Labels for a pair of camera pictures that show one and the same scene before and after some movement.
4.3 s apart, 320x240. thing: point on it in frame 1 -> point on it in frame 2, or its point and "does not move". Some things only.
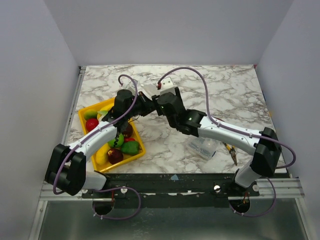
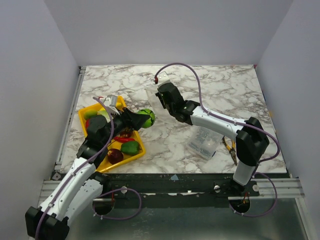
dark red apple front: (115, 155) does not move
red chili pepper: (126, 139) does not move
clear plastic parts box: (204, 147) does not move
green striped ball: (119, 142) -> (150, 122)
